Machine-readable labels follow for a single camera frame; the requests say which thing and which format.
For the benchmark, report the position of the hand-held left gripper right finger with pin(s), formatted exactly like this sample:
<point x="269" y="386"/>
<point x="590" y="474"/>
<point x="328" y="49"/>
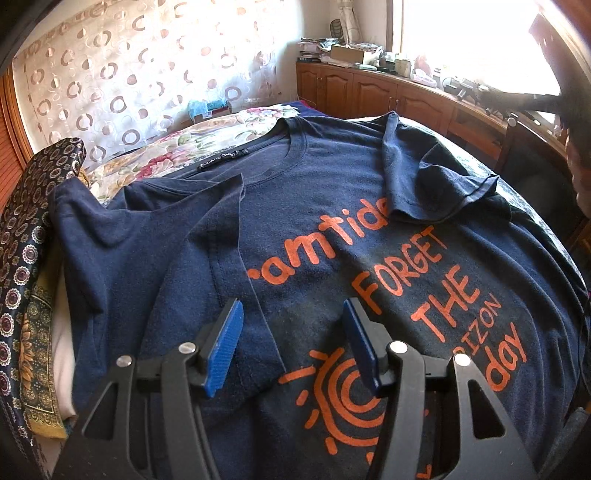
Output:
<point x="360" y="344"/>

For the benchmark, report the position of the light blue packet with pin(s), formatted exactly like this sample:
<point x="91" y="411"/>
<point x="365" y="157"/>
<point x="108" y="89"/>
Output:
<point x="207" y="110"/>

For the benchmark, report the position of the yellow green patterned cloth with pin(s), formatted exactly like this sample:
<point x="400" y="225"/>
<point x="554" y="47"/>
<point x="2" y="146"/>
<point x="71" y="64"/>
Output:
<point x="44" y="332"/>

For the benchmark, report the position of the dark wooden chair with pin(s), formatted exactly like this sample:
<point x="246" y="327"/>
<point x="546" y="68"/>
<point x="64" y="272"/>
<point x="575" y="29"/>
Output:
<point x="535" y="175"/>

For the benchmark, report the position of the navy blanket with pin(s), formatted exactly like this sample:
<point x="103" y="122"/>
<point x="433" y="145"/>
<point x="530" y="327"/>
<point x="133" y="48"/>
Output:
<point x="302" y="110"/>

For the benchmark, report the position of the wooden headboard frame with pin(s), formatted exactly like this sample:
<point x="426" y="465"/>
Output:
<point x="14" y="124"/>

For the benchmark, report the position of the pile of papers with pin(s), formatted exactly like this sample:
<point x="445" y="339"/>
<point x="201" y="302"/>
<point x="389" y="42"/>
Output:
<point x="315" y="50"/>

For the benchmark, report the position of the pink figurine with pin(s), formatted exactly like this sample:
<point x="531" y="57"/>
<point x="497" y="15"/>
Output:
<point x="425" y="69"/>

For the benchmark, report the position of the window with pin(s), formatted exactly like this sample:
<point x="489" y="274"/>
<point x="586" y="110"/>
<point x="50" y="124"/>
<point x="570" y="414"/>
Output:
<point x="471" y="32"/>

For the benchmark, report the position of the pink floral quilt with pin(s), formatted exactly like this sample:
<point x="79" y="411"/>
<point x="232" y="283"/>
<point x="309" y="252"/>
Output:
<point x="152" y="157"/>

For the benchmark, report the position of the navy t-shirt with orange print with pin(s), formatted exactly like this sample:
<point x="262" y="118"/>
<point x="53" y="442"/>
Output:
<point x="300" y="198"/>

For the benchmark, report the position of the cardboard box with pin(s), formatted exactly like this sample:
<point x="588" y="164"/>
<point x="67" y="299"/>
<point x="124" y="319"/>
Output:
<point x="348" y="54"/>

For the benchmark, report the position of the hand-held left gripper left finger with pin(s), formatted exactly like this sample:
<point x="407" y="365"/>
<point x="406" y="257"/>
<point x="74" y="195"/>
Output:
<point x="226" y="344"/>

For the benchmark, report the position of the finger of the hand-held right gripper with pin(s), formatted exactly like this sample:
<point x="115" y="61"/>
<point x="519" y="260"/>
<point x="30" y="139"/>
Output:
<point x="517" y="101"/>

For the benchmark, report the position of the person's right hand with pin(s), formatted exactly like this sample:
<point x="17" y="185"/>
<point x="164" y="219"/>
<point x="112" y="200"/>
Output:
<point x="582" y="170"/>

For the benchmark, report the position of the wooden cabinet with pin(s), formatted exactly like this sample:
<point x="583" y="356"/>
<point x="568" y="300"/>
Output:
<point x="369" y="94"/>

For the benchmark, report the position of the circle patterned lace curtain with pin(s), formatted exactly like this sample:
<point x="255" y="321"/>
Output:
<point x="138" y="60"/>

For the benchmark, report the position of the white pillow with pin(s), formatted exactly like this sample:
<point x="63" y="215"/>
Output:
<point x="62" y="350"/>

